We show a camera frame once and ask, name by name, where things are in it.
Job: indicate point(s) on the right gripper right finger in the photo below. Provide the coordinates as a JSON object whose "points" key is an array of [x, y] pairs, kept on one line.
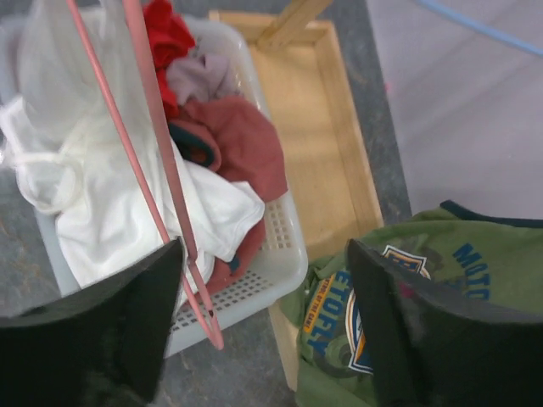
{"points": [[430, 346]]}

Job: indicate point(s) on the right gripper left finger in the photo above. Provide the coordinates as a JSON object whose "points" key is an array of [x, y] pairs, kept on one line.
{"points": [[101, 346]]}

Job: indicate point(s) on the white plastic basket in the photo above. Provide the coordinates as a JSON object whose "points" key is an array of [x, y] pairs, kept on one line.
{"points": [[281, 263]]}

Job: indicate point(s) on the pink wire hanger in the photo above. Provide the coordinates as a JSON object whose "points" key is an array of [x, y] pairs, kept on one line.
{"points": [[203, 308]]}

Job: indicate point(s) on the white tank top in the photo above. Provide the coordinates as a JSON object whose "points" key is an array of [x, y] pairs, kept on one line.
{"points": [[67, 155]]}

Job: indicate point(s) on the rust red tank top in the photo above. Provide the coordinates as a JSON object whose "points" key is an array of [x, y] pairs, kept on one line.
{"points": [[231, 165]]}

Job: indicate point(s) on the mauve pink tank top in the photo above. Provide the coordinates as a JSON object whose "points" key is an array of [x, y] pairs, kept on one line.
{"points": [[205, 77]]}

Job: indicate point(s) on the light blue hanger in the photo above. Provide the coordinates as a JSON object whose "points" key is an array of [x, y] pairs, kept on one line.
{"points": [[480, 28]]}

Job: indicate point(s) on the green printed tank top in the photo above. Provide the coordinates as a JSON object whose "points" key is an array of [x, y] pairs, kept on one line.
{"points": [[492, 259]]}

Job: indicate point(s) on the wooden clothes rack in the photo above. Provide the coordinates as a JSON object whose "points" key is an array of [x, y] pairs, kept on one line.
{"points": [[302, 74]]}

